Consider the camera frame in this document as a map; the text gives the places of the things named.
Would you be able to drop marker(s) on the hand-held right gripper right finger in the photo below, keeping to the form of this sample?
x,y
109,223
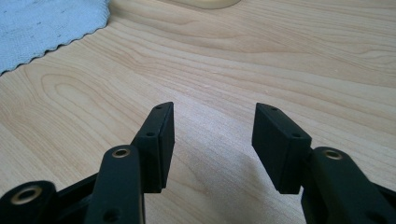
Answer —
x,y
281,149

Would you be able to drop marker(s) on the light blue cloth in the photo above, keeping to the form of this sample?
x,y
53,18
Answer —
x,y
40,28

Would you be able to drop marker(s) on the cream round plate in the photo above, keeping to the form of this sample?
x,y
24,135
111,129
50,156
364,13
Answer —
x,y
208,3

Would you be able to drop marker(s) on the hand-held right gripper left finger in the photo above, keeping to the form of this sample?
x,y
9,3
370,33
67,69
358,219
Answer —
x,y
154,146

